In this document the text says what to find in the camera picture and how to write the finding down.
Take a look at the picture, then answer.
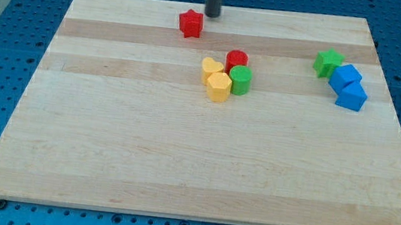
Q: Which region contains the yellow heart block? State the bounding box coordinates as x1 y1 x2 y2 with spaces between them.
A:
201 57 224 85

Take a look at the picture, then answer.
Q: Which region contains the green cylinder block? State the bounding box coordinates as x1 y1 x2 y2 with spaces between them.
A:
229 65 253 96

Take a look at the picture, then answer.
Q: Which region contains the blue cube block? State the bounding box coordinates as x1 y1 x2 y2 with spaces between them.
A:
328 64 362 95

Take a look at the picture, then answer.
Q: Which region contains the yellow hexagon block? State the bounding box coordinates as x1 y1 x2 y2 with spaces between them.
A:
206 72 232 102

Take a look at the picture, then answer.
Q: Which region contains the red star block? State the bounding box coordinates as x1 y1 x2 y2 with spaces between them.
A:
178 9 204 38

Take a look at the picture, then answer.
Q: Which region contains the green star block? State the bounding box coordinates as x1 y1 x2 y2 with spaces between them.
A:
312 48 345 78

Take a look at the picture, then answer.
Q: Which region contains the blue pentagon block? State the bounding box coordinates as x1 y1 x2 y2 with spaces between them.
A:
335 81 367 111

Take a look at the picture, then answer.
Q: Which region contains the wooden board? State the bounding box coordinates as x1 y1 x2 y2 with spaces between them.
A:
0 0 401 225

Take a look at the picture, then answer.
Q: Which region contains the red cylinder block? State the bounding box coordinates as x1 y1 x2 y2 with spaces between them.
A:
224 50 248 74

